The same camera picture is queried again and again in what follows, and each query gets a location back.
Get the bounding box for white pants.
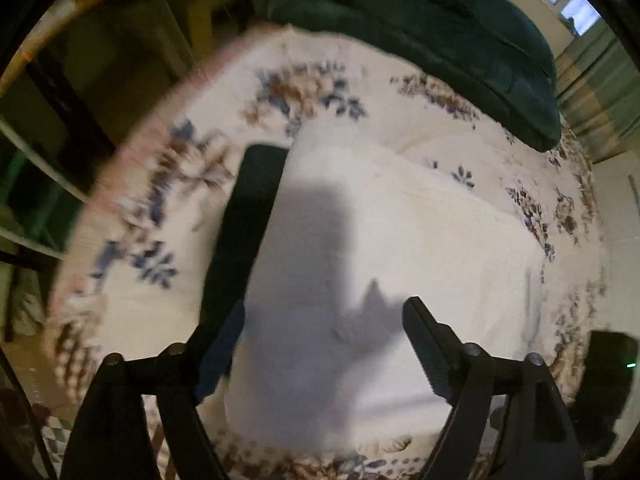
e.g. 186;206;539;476
224;122;544;451

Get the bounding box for black folded garment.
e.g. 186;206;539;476
196;143;292;331

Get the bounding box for floral cream bedspread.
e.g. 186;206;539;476
41;22;614;480

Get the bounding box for green striped curtain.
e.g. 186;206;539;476
556;20;639;162

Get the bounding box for dark green pillow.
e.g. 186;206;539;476
255;0;562;152

